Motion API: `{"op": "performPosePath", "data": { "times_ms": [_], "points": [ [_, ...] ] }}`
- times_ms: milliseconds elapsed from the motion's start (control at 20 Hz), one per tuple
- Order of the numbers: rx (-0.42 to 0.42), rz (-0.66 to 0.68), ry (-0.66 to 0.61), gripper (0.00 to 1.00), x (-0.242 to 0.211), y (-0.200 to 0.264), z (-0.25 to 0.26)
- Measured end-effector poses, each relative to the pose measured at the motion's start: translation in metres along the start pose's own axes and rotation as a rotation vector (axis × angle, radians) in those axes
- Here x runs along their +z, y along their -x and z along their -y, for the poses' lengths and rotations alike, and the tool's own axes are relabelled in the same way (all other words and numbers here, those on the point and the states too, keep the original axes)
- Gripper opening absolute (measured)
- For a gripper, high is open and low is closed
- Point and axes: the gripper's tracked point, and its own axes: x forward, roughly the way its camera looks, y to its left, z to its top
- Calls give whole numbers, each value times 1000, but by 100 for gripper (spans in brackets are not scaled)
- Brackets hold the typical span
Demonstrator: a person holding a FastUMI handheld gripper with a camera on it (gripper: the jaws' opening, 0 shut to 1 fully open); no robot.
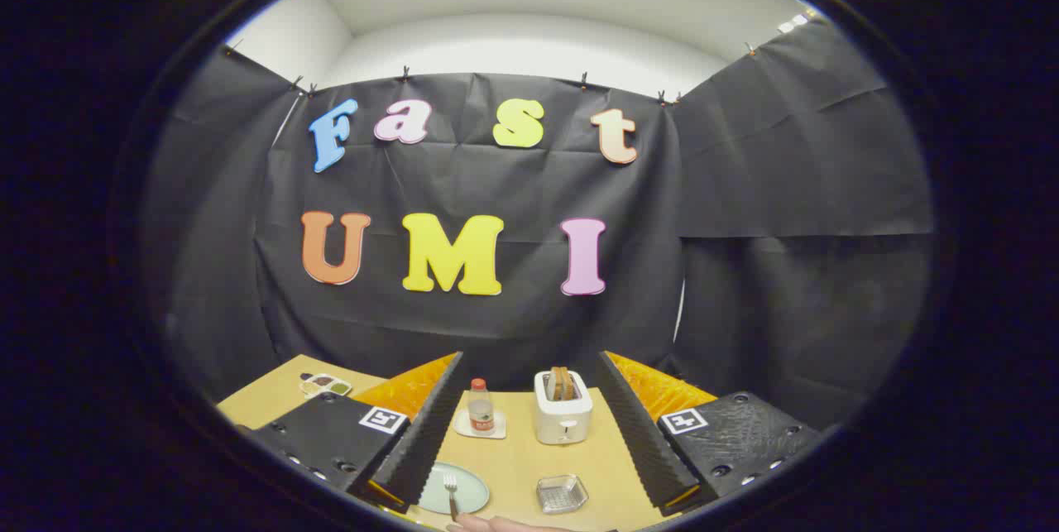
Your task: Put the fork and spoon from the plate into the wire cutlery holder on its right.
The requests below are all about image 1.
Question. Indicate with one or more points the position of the white divided sauce dish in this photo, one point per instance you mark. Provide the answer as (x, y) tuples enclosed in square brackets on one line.
[(325, 385)]

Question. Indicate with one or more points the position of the white toaster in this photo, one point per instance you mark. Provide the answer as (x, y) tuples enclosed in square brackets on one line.
[(563, 423)]

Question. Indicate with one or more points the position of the clear bottle with red cap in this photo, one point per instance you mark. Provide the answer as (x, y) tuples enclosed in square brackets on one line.
[(481, 412)]

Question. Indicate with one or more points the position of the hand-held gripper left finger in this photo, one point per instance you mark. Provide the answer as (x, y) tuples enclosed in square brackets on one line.
[(426, 433)]

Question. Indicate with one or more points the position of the toasted bread slice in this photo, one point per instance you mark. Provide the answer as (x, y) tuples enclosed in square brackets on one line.
[(554, 385), (569, 385)]

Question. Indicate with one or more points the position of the mint green round plate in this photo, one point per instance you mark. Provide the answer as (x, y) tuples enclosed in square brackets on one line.
[(471, 489)]

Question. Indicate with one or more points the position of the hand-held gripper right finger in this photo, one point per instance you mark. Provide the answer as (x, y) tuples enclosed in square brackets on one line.
[(635, 433)]

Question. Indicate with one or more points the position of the small white rectangular tray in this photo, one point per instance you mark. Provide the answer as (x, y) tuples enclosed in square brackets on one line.
[(500, 431)]

